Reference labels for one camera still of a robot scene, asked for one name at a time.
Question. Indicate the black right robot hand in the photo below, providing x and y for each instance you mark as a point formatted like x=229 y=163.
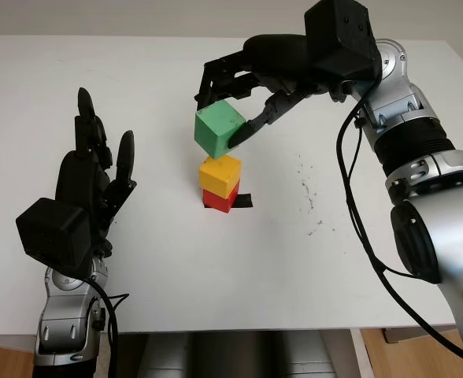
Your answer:
x=278 y=59

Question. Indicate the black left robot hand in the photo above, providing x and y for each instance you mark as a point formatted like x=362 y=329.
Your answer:
x=82 y=181

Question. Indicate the green cube block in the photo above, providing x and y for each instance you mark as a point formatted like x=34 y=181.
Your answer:
x=213 y=130

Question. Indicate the yellow cube block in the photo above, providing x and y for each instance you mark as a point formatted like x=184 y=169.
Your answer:
x=217 y=175

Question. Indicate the red cube block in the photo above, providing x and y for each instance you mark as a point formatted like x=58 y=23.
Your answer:
x=215 y=201

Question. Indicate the black tape strip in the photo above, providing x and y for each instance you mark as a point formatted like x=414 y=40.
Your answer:
x=243 y=201

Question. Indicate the dark grey robot body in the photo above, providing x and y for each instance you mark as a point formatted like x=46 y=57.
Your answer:
x=235 y=354

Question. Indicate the white table leg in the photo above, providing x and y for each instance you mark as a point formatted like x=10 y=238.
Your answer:
x=363 y=354

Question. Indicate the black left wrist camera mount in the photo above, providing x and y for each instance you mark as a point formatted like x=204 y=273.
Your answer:
x=54 y=232

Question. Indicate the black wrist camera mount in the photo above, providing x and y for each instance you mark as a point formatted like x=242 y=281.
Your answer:
x=54 y=232
x=341 y=35

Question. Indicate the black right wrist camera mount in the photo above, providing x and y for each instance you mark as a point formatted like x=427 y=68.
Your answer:
x=341 y=35

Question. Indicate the grey table frame bracket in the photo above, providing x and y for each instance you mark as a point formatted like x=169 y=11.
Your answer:
x=390 y=336

